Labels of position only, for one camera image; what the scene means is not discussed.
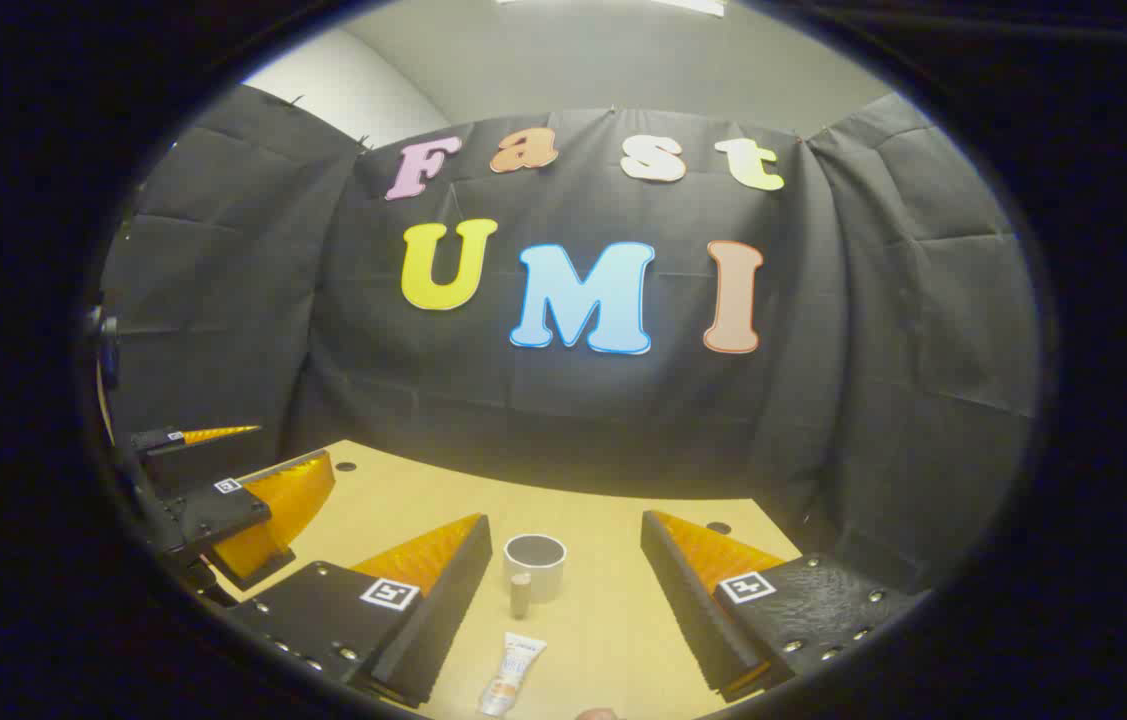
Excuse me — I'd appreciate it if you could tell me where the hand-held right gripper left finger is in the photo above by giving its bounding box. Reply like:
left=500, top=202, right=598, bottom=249
left=221, top=513, right=494, bottom=709

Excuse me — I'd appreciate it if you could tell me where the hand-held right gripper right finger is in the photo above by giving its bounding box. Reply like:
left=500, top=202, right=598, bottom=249
left=640, top=509, right=927, bottom=703

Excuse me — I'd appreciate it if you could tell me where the white toothpaste tube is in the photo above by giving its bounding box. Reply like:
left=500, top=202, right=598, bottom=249
left=478, top=632, right=548, bottom=717

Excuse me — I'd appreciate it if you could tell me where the white cup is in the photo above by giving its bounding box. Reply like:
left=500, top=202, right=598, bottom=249
left=503, top=533, right=568, bottom=621

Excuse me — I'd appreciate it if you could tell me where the wooden desktop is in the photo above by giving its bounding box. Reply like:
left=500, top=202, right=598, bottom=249
left=208, top=440, right=804, bottom=720

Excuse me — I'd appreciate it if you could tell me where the black backdrop cloth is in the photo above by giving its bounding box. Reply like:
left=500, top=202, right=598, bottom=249
left=101, top=85, right=1042, bottom=596

